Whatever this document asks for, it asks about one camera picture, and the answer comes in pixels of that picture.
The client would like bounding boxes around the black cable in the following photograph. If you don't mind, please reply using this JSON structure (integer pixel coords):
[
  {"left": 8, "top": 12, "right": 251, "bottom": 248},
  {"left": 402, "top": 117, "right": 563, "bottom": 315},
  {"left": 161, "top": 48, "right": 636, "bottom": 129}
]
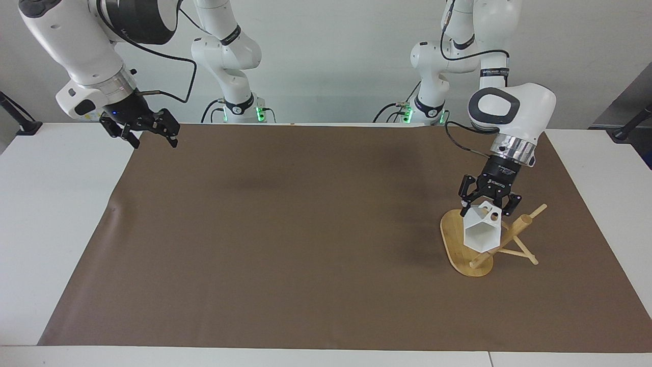
[
  {"left": 445, "top": 120, "right": 503, "bottom": 155},
  {"left": 440, "top": 0, "right": 511, "bottom": 78},
  {"left": 201, "top": 99, "right": 225, "bottom": 124},
  {"left": 116, "top": 40, "right": 198, "bottom": 104},
  {"left": 373, "top": 102, "right": 411, "bottom": 123}
]

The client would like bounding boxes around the wooden cup rack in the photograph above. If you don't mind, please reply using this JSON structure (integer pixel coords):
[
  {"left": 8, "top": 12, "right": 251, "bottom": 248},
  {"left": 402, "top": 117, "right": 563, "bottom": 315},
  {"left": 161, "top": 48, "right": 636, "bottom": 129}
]
[{"left": 440, "top": 203, "right": 549, "bottom": 278}]

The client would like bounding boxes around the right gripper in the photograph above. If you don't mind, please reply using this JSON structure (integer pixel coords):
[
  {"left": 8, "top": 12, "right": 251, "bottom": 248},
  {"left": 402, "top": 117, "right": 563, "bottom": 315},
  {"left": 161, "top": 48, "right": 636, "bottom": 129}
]
[{"left": 99, "top": 90, "right": 181, "bottom": 150}]

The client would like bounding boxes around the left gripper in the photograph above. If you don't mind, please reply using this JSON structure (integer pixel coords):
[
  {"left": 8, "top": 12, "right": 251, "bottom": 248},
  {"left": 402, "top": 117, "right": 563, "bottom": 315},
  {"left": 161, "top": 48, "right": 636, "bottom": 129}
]
[{"left": 458, "top": 154, "right": 527, "bottom": 218}]

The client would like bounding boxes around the white faceted cup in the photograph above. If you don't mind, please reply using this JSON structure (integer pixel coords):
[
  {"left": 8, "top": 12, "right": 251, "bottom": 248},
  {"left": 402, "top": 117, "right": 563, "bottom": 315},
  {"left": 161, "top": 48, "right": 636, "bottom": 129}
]
[{"left": 463, "top": 200, "right": 505, "bottom": 252}]

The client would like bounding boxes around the black stand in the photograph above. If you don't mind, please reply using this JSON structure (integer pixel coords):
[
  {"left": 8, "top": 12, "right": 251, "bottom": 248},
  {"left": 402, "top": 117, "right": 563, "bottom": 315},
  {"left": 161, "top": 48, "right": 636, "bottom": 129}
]
[
  {"left": 611, "top": 103, "right": 652, "bottom": 142},
  {"left": 0, "top": 91, "right": 43, "bottom": 136}
]

